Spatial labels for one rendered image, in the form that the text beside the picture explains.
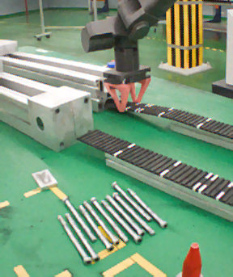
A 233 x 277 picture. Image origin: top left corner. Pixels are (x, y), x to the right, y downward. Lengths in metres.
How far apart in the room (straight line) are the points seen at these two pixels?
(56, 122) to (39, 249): 0.29
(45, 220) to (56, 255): 0.08
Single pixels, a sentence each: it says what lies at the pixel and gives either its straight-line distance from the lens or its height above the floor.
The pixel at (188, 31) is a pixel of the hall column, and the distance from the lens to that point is 4.00.
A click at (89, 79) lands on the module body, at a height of 0.86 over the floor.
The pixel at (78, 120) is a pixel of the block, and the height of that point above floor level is 0.83.
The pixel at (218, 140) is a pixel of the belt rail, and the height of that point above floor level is 0.79.
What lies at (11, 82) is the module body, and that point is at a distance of 0.93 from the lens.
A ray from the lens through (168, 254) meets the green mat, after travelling 0.44.
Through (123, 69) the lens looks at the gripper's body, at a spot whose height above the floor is 0.90.
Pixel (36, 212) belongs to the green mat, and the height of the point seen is 0.78.
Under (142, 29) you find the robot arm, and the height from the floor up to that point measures 1.00.
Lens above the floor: 1.09
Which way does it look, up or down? 24 degrees down
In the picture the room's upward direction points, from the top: 4 degrees counter-clockwise
